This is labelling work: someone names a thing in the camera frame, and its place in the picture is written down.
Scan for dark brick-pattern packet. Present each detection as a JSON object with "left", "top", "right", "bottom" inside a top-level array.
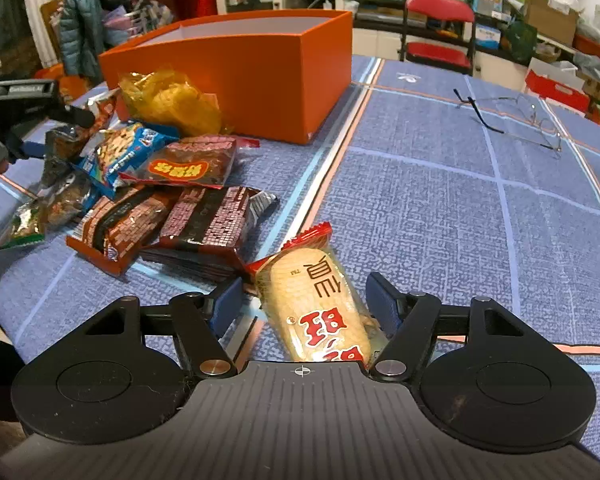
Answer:
[{"left": 142, "top": 186, "right": 280, "bottom": 282}]

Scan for red packet with yellow label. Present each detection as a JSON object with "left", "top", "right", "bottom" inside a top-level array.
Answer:
[{"left": 119, "top": 134, "right": 239, "bottom": 190}]

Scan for beige rice cracker packet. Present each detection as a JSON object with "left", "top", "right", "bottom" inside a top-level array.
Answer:
[{"left": 245, "top": 221, "right": 382, "bottom": 364}]

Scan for wire-frame eyeglasses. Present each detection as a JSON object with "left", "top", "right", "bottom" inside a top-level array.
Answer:
[{"left": 452, "top": 88, "right": 564, "bottom": 154}]

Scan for yellow clear snack bag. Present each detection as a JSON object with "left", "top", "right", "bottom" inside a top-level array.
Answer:
[{"left": 118, "top": 68, "right": 227, "bottom": 137}]

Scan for large cardboard box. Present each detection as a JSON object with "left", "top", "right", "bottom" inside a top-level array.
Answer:
[{"left": 522, "top": 0, "right": 581, "bottom": 47}]

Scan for dark green puffer jacket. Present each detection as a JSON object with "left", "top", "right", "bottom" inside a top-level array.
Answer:
[{"left": 58, "top": 0, "right": 135, "bottom": 81}]

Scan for red folding chair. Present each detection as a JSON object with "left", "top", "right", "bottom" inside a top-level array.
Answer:
[{"left": 397, "top": 0, "right": 477, "bottom": 76}]

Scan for dark brown snack packet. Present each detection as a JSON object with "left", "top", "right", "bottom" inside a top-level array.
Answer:
[{"left": 41, "top": 125, "right": 100, "bottom": 187}]

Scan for orange bean snack packet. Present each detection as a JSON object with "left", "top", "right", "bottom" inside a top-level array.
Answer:
[{"left": 82, "top": 91, "right": 122, "bottom": 134}]

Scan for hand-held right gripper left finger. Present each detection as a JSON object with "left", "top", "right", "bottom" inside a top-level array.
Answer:
[{"left": 82, "top": 277, "right": 246, "bottom": 379}]

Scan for blue cookie packet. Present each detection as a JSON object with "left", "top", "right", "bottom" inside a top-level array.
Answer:
[{"left": 75, "top": 122, "right": 182, "bottom": 200}]

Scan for green wrapped biscuit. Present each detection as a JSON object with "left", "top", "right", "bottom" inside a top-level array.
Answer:
[{"left": 0, "top": 199, "right": 49, "bottom": 251}]

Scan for clear wrapped brown cake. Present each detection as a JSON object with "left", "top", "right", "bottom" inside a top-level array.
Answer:
[{"left": 40, "top": 170, "right": 94, "bottom": 229}]

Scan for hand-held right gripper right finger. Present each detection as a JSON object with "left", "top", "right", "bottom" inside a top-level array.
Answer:
[{"left": 365, "top": 271, "right": 526, "bottom": 381}]

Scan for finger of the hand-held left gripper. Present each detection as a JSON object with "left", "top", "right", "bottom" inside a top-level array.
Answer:
[
  {"left": 9, "top": 136, "right": 49, "bottom": 162},
  {"left": 45, "top": 104, "right": 97, "bottom": 129}
]

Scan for blue checked tablecloth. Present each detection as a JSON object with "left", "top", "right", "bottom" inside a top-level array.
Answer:
[{"left": 0, "top": 55, "right": 600, "bottom": 461}]

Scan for orange brick-pattern packet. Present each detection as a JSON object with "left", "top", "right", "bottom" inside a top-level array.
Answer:
[{"left": 66, "top": 185, "right": 182, "bottom": 277}]

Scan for orange cardboard box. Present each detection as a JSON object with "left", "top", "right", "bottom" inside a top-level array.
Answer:
[{"left": 99, "top": 9, "right": 354, "bottom": 146}]

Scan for dark green bag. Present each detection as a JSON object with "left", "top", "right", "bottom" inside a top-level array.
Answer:
[{"left": 500, "top": 20, "right": 539, "bottom": 64}]

